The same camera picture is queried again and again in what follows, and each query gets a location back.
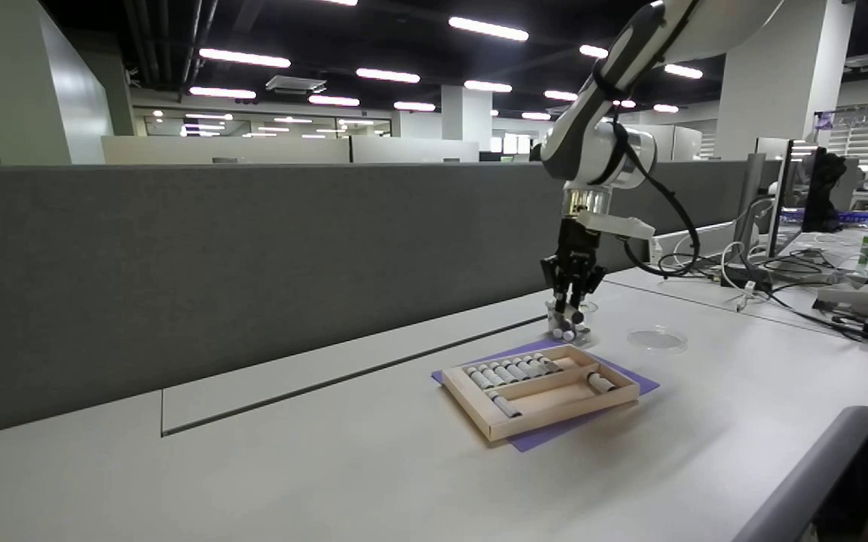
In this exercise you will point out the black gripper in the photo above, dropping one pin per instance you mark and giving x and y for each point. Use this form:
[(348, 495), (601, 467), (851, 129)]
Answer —
[(578, 245)]

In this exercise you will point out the white marker brown black band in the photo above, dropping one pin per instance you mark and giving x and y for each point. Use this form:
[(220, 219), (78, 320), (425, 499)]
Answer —
[(566, 320)]

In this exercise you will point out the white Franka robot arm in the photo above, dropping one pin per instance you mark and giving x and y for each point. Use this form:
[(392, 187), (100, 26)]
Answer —
[(602, 100)]

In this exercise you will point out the white marker red logo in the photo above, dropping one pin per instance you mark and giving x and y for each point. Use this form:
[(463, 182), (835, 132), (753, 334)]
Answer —
[(601, 381)]

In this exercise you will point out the wooden compartment tray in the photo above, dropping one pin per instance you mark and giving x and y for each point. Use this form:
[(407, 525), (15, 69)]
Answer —
[(563, 403)]

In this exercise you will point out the white marker yellow cap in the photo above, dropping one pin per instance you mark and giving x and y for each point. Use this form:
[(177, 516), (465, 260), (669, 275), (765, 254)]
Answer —
[(489, 373)]

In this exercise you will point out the white marker dark green cap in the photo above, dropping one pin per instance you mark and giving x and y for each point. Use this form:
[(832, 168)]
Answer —
[(476, 376)]

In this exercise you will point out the white marker blue band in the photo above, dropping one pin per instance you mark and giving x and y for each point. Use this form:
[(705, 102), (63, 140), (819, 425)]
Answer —
[(505, 406)]

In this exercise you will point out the round gray desk grommet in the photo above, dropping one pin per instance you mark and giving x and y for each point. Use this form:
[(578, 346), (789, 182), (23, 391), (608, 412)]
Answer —
[(655, 339)]

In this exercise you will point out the dark-haired person head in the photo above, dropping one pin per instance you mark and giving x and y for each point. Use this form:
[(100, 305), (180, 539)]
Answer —
[(533, 152)]

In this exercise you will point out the small gray desk partition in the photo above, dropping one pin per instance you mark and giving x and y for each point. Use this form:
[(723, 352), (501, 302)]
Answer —
[(714, 198)]

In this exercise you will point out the fluorescent ceiling light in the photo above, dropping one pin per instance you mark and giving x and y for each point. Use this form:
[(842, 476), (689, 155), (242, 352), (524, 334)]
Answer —
[(486, 27), (486, 85), (220, 92), (386, 76), (244, 58), (558, 96)]

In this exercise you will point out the dark metal stand pole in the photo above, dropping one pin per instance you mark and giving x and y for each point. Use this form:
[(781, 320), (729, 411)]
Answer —
[(779, 199)]

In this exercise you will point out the white flat device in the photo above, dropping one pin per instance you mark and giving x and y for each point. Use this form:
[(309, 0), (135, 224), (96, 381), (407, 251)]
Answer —
[(859, 296)]

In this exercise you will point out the white bottle green label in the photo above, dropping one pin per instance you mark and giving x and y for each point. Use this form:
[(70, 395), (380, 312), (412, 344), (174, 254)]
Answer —
[(865, 254)]

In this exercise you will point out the large gray desk partition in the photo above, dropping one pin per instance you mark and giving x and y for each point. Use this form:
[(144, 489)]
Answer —
[(253, 271)]

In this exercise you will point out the white office partition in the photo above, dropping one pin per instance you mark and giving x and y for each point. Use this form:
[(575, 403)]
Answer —
[(253, 152)]

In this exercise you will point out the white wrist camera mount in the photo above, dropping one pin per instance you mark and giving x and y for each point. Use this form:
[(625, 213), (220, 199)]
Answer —
[(621, 227)]

